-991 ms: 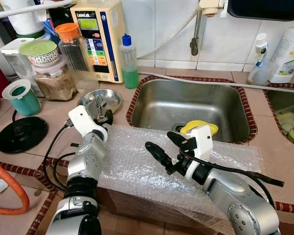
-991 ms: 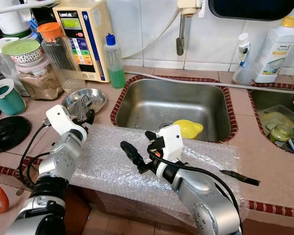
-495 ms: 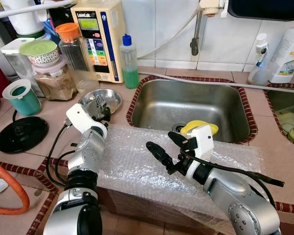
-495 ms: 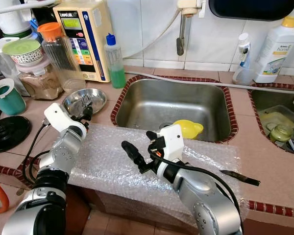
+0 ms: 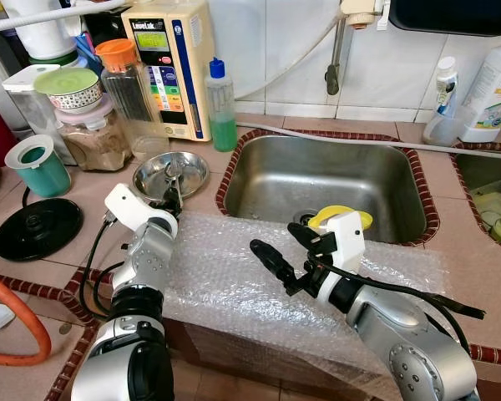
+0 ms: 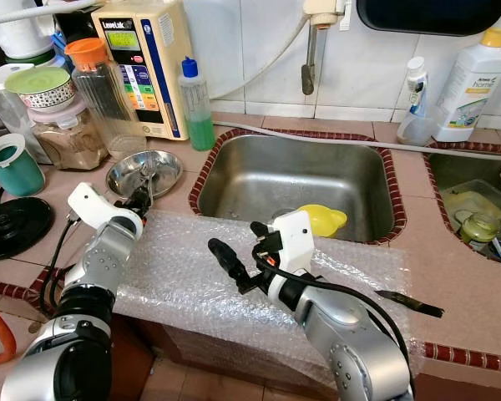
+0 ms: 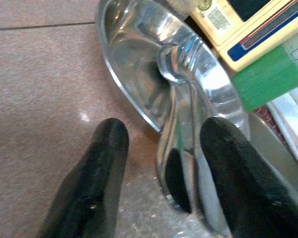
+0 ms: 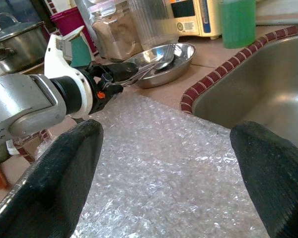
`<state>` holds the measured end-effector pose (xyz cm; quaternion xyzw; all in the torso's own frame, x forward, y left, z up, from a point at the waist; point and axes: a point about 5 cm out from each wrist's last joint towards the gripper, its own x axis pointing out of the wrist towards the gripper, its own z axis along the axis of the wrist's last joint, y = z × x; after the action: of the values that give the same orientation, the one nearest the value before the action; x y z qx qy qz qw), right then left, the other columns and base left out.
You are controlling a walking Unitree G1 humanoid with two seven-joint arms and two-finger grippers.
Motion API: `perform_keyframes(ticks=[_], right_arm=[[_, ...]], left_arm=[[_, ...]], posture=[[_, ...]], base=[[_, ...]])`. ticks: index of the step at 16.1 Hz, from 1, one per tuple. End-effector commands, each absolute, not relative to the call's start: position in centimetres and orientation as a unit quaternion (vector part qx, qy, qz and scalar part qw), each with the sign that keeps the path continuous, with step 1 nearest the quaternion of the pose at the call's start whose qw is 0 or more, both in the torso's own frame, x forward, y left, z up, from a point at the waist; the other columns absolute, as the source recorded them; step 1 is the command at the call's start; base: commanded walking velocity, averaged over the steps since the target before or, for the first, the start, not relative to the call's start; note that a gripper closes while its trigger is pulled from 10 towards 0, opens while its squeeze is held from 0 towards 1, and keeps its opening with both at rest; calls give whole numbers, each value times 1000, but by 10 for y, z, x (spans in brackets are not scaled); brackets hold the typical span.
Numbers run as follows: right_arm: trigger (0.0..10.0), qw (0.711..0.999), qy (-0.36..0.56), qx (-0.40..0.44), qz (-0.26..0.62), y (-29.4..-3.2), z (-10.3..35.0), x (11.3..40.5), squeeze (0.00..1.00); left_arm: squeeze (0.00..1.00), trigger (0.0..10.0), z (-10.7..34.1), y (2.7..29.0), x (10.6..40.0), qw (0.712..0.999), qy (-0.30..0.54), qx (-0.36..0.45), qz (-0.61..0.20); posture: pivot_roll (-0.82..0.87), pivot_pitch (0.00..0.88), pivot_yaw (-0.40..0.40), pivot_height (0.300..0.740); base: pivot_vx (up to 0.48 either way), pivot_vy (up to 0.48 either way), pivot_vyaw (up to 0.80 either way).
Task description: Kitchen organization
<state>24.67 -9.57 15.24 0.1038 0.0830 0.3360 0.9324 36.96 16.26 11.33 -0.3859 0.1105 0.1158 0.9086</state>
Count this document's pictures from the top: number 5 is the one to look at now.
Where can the pink-lid jar of brown powder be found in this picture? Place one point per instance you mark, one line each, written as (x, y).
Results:
(92, 146)

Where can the white plastic jug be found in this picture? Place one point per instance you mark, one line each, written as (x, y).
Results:
(42, 33)

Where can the clear container with white lid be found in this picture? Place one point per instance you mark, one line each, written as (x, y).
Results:
(25, 104)

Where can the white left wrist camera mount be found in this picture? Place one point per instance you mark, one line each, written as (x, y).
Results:
(129, 207)

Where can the large steel sink basin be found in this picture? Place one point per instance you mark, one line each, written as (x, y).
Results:
(326, 175)

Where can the small white spray bottle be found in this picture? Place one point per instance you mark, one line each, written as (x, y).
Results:
(442, 96)

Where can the yellowish clear plastic container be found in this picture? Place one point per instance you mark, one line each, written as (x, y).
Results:
(494, 202)

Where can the patterned bowl with green lid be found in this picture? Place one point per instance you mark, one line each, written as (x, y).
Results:
(68, 88)

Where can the black flat strip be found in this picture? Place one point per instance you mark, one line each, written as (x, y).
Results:
(455, 307)

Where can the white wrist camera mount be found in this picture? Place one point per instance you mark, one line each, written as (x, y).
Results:
(129, 207)
(344, 242)

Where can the white pipe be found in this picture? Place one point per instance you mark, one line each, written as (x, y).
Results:
(42, 17)

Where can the glass jar with orange lid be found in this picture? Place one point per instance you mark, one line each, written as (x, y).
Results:
(129, 100)

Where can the round steel bowl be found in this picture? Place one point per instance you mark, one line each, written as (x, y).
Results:
(154, 171)

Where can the white detergent bottle yellow cap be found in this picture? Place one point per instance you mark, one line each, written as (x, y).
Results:
(491, 96)

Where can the black framed window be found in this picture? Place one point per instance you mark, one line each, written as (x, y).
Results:
(451, 12)

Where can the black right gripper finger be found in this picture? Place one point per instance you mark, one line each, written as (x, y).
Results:
(274, 261)
(303, 235)

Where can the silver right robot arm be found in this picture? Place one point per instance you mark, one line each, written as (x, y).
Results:
(417, 351)

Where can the cream water ionizer machine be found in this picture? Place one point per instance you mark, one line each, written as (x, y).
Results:
(171, 58)

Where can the wall faucet with grey spout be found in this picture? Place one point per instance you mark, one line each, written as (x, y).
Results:
(334, 50)

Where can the clear bubble wrap sheet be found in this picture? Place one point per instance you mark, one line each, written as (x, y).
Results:
(234, 284)

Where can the teal cup with white rim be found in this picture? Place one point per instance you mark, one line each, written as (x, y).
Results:
(40, 171)

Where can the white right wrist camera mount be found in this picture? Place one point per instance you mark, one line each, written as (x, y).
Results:
(344, 242)

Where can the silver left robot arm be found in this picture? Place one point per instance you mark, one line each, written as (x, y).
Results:
(146, 267)

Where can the blue-cap bottle with green liquid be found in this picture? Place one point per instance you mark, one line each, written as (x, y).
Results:
(222, 125)

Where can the black round lid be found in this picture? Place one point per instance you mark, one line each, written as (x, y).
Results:
(37, 230)

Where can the small steel sink basin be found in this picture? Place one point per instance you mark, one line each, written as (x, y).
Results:
(488, 175)

